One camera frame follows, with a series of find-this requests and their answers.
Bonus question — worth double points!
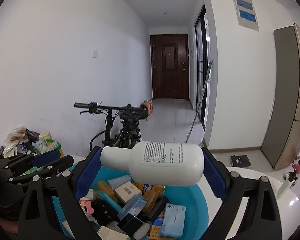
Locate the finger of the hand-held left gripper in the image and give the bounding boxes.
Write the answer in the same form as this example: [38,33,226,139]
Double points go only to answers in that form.
[0,149,62,178]
[9,155,74,185]

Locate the clear snack bag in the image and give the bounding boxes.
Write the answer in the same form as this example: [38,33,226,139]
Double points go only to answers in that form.
[6,124,28,144]

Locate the grey wall panel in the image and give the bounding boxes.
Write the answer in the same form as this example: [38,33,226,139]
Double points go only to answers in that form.
[230,0,260,32]

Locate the blue striped packet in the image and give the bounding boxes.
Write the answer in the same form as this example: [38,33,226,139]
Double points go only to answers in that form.
[117,195,147,221]

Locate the black plastic bag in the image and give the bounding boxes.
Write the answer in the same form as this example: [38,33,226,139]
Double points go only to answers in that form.
[26,129,40,143]

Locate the cream long box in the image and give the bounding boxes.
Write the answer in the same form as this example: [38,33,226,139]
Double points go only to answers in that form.
[97,226,130,240]

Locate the amber plastic soap box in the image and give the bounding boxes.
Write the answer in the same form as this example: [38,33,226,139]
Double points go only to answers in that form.
[97,180,115,202]
[142,189,159,213]

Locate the black floor bag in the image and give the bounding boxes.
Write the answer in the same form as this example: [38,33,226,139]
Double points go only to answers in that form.
[230,154,252,167]

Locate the yellow bucket green rim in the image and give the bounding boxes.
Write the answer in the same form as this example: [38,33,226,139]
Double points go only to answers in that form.
[34,141,64,158]

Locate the yellow cardboard box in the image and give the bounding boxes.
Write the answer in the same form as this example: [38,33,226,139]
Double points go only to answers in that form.
[134,183,165,197]

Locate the black framed glass door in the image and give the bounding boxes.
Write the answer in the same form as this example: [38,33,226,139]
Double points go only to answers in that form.
[194,4,212,123]

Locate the beige refrigerator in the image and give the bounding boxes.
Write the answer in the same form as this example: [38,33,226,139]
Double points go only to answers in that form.
[261,23,300,170]

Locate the white desktop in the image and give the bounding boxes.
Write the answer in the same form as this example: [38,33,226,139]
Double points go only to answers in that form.
[62,155,300,240]

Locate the pale blue box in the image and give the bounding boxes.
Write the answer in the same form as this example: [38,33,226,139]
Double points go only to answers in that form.
[109,175,132,190]

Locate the orange bag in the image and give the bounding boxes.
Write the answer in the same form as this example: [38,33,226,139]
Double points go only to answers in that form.
[140,100,154,115]

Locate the brown wooden door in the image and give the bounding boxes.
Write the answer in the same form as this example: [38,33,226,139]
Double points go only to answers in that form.
[150,34,190,100]

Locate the clear plastic packets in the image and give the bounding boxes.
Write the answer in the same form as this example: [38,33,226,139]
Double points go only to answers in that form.
[36,139,59,153]

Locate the teal tube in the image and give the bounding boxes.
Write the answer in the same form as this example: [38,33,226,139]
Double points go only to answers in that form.
[97,191,123,212]

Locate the black rectangular case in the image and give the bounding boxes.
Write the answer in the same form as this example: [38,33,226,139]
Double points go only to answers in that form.
[140,196,170,222]

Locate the green pump bottle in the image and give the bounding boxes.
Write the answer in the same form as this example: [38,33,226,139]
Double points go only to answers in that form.
[276,169,298,200]

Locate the mop pole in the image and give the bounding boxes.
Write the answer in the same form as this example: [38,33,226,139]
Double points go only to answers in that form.
[185,60,214,144]

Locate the light blue tissue pack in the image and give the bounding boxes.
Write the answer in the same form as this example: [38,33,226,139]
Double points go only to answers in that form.
[160,203,186,238]

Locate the yellow blue box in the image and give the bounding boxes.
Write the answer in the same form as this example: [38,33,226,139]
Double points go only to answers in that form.
[149,216,165,239]

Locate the blue plastic basin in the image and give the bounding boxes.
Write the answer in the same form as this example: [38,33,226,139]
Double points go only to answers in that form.
[51,164,209,240]

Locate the black box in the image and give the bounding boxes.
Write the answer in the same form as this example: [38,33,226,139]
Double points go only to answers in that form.
[119,215,144,235]

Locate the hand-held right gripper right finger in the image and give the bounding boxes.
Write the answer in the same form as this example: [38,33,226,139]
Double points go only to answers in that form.
[202,147,283,240]

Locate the white barcode box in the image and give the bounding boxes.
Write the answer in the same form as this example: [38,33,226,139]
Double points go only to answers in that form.
[114,183,142,204]

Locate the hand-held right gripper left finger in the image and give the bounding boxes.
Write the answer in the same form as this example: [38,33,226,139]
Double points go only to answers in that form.
[17,146,103,240]

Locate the black plush toy pink bow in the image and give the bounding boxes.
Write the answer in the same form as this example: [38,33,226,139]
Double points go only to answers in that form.
[79,199,118,227]

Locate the white bottle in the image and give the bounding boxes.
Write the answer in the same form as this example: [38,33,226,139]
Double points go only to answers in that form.
[100,141,205,187]

